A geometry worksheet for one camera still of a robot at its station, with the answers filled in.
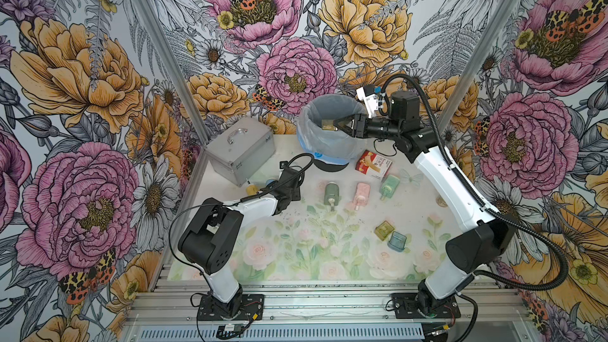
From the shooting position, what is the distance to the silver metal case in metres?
0.96

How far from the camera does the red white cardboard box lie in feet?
3.48

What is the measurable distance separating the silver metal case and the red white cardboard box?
42 cm
